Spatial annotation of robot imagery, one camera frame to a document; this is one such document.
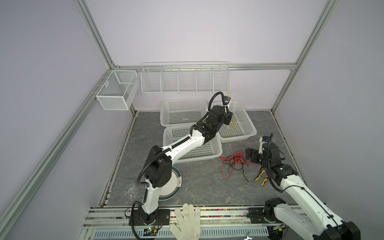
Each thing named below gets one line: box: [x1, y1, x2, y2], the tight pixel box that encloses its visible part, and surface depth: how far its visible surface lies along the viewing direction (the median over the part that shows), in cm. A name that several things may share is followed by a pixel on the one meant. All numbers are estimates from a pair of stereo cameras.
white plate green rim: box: [158, 166, 182, 201], surface depth 84 cm
